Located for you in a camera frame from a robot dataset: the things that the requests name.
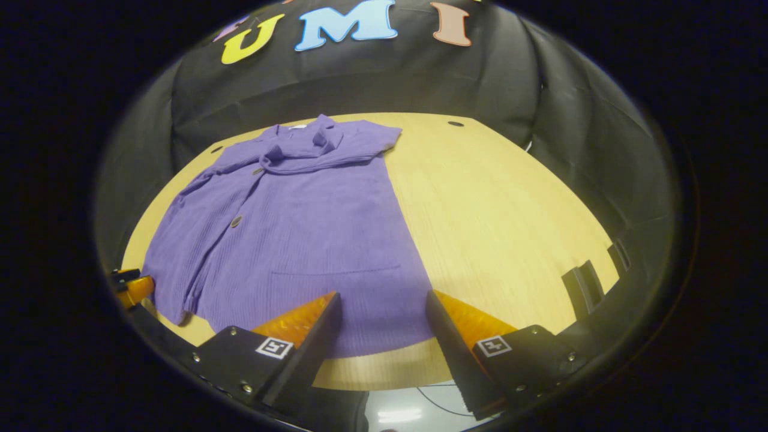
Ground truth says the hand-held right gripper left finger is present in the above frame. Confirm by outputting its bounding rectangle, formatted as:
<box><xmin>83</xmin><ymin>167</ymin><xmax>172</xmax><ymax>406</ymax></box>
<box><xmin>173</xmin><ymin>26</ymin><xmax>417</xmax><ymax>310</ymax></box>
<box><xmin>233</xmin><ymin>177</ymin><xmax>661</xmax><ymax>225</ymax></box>
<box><xmin>191</xmin><ymin>292</ymin><xmax>343</xmax><ymax>415</ymax></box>

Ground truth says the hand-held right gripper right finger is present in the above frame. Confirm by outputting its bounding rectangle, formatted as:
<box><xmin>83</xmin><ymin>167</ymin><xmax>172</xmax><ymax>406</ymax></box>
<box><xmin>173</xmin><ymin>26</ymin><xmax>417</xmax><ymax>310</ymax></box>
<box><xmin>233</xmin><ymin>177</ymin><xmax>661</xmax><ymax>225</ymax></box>
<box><xmin>425</xmin><ymin>290</ymin><xmax>592</xmax><ymax>421</ymax></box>

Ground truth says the purple button-up shirt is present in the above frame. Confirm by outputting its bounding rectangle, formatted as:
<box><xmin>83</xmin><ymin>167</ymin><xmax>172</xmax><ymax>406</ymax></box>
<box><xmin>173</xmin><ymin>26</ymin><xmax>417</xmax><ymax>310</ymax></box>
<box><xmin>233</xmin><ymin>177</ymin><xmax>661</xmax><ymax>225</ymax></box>
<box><xmin>141</xmin><ymin>114</ymin><xmax>436</xmax><ymax>359</ymax></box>

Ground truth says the black backdrop cloth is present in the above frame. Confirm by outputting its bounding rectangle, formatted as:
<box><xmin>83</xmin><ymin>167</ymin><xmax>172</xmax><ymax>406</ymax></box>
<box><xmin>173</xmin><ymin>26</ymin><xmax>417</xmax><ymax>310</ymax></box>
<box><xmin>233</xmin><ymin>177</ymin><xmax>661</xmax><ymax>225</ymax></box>
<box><xmin>96</xmin><ymin>0</ymin><xmax>682</xmax><ymax>283</ymax></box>

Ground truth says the thin black cable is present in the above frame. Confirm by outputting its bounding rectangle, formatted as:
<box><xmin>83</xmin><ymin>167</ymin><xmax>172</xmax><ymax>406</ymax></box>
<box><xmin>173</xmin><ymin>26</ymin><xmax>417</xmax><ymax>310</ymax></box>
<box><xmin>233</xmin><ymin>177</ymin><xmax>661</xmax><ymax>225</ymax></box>
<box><xmin>417</xmin><ymin>384</ymin><xmax>475</xmax><ymax>418</ymax></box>

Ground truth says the black bracket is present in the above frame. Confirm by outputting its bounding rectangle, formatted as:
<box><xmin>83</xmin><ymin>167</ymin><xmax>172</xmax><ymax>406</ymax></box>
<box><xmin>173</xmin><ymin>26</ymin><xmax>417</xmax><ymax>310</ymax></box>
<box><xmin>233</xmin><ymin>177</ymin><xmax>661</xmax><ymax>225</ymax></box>
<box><xmin>562</xmin><ymin>260</ymin><xmax>604</xmax><ymax>319</ymax></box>

